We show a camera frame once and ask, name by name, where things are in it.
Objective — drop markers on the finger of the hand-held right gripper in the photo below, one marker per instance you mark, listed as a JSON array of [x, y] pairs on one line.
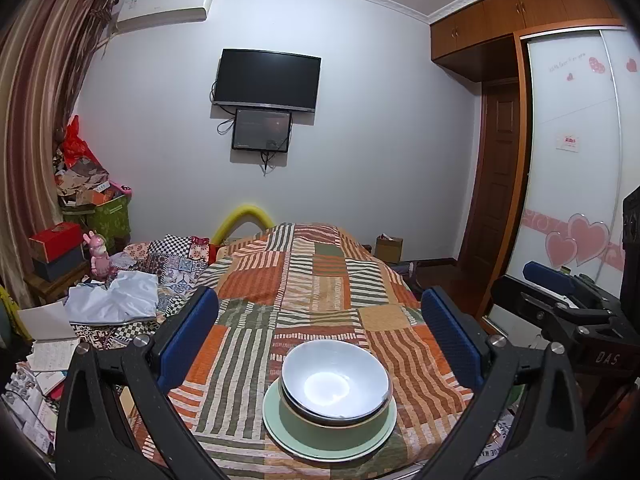
[[547, 276], [515, 305]]

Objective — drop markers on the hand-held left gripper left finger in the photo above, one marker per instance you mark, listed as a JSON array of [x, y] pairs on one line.
[[190, 335]]

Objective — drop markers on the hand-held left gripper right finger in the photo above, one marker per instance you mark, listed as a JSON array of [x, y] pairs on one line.
[[450, 337]]

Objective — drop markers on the white dotted bowl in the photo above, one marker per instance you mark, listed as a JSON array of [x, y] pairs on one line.
[[335, 360]]

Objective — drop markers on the green bowl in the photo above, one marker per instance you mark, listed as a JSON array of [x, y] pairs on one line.
[[295, 412]]

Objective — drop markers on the light green plate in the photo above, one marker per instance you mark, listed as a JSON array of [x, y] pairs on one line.
[[325, 447]]

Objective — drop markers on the checkered quilt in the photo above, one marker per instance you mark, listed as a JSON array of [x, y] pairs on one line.
[[175, 260]]

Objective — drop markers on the white cloth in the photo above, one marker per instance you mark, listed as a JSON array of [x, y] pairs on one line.
[[120, 297]]

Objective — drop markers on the white sliding wardrobe door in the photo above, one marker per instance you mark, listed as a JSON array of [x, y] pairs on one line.
[[565, 185]]

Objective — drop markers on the brown wooden door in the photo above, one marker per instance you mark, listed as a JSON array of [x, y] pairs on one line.
[[500, 185]]

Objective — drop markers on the cardboard box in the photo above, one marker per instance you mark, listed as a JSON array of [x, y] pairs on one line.
[[389, 250]]

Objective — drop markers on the pink rabbit toy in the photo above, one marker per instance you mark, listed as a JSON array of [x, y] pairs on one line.
[[97, 257]]

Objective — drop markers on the patchwork bedspread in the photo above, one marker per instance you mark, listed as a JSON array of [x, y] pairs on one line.
[[320, 300]]

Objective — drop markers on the yellow pool noodle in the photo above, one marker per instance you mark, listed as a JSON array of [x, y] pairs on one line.
[[240, 208]]

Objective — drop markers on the white and red sticker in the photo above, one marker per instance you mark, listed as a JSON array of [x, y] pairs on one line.
[[569, 141]]

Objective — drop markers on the open notebook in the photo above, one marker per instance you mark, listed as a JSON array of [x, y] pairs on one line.
[[52, 355]]

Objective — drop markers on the green storage box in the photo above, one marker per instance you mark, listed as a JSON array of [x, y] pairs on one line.
[[112, 217]]

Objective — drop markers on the wooden side table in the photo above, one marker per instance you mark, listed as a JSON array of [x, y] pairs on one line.
[[50, 290]]

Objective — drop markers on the dark grey box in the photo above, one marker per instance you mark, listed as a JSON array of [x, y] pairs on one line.
[[57, 270]]

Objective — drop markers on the small pink box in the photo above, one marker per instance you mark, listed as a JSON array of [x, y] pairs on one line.
[[122, 189]]

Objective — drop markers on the red box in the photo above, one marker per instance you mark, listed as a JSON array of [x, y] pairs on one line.
[[52, 242]]

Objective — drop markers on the pile of printed papers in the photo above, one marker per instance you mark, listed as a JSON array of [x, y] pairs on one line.
[[27, 405]]

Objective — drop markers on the pile of paper bags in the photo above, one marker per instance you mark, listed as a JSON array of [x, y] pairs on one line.
[[80, 182]]

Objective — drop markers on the small black monitor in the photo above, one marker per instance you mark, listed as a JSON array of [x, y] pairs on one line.
[[260, 129]]

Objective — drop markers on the red plastic bag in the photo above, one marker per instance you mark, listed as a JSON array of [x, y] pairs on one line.
[[75, 147]]

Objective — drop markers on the wooden overhead cabinet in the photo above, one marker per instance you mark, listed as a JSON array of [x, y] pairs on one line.
[[500, 20]]

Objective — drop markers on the striped curtain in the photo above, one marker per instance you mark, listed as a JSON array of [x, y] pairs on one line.
[[30, 110]]

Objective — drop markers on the white air conditioner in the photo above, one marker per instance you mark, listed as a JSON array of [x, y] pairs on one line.
[[165, 7]]

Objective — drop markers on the black wall television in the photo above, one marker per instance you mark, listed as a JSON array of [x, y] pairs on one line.
[[265, 80]]

